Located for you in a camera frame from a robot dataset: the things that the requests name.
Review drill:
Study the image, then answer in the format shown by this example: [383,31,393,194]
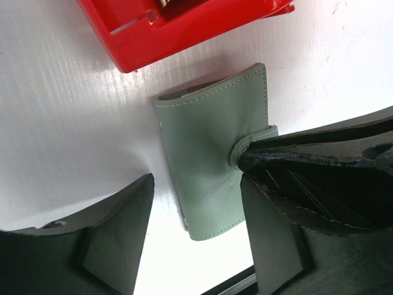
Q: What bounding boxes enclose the red plastic bin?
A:
[78,0,295,73]

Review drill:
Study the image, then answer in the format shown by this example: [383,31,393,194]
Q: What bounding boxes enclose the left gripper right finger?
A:
[241,176,392,294]

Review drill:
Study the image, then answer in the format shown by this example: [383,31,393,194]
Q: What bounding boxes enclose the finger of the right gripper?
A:
[239,144,392,230]
[250,115,392,160]

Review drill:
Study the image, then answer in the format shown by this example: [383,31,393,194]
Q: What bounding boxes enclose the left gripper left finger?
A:
[1,174,154,294]

